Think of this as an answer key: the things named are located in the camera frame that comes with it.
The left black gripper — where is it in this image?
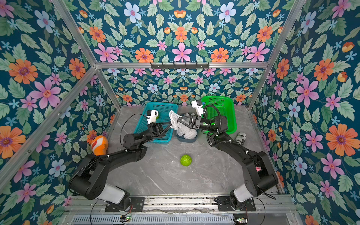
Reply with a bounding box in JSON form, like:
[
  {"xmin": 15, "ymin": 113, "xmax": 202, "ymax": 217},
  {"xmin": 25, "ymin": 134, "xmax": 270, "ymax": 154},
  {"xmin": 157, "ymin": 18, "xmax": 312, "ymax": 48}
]
[{"xmin": 136, "ymin": 125, "xmax": 169, "ymax": 148}]

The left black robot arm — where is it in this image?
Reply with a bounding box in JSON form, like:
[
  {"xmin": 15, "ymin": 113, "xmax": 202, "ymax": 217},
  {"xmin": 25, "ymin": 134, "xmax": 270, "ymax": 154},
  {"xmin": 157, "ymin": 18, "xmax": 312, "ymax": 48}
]
[{"xmin": 68, "ymin": 122, "xmax": 171, "ymax": 212}]

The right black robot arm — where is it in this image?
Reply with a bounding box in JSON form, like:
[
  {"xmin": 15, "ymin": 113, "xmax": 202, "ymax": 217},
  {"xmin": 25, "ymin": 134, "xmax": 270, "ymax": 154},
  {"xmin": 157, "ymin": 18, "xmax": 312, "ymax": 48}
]
[{"xmin": 171, "ymin": 115, "xmax": 278, "ymax": 210}]

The white foam net back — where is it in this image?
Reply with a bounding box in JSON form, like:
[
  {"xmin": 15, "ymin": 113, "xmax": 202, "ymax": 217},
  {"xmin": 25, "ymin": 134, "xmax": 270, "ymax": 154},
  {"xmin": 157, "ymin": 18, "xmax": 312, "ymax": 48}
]
[{"xmin": 177, "ymin": 112, "xmax": 197, "ymax": 140}]

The grey foam net tray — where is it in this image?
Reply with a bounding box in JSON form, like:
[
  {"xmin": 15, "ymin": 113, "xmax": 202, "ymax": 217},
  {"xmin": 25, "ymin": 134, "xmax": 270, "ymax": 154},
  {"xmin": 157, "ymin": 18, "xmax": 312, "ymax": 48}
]
[{"xmin": 176, "ymin": 130, "xmax": 197, "ymax": 143}]

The teal plastic basket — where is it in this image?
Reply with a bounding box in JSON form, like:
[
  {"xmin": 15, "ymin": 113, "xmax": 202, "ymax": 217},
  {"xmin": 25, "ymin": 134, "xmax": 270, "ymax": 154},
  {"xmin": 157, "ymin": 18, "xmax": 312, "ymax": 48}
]
[{"xmin": 134, "ymin": 102, "xmax": 178, "ymax": 144}]

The green plastic basket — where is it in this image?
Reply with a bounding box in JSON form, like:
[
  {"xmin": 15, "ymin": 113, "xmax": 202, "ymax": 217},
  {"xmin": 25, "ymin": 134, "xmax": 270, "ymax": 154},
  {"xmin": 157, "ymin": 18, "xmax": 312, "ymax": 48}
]
[{"xmin": 201, "ymin": 96, "xmax": 237, "ymax": 134}]

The patterned black white can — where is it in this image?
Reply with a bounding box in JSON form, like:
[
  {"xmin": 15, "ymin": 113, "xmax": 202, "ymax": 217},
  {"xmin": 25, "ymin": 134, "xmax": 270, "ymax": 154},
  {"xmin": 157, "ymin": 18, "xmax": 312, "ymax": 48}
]
[{"xmin": 235, "ymin": 132, "xmax": 247, "ymax": 145}]

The orange clownfish plush toy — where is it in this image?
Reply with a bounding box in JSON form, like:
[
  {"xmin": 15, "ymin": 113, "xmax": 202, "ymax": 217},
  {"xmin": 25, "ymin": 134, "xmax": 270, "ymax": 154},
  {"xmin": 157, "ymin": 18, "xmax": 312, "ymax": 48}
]
[{"xmin": 91, "ymin": 136, "xmax": 109, "ymax": 156}]

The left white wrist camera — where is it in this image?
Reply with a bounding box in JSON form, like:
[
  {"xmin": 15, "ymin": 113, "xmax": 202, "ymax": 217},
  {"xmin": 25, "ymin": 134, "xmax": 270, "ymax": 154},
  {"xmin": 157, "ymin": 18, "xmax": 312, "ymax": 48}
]
[{"xmin": 146, "ymin": 110, "xmax": 157, "ymax": 124}]

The black hook rail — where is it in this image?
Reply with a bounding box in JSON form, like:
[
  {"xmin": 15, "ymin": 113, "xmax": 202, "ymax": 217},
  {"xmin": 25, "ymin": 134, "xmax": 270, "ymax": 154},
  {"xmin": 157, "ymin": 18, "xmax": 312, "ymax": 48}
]
[{"xmin": 150, "ymin": 62, "xmax": 210, "ymax": 69}]

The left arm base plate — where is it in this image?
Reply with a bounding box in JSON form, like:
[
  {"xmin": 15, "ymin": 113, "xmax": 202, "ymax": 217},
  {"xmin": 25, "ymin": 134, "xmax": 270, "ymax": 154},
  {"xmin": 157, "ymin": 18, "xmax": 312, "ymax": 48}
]
[{"xmin": 105, "ymin": 196, "xmax": 145, "ymax": 213}]

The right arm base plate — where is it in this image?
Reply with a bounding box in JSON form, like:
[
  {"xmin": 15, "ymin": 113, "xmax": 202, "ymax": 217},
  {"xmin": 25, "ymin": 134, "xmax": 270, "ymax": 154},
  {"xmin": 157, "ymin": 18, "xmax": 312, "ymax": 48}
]
[{"xmin": 214, "ymin": 196, "xmax": 256, "ymax": 212}]

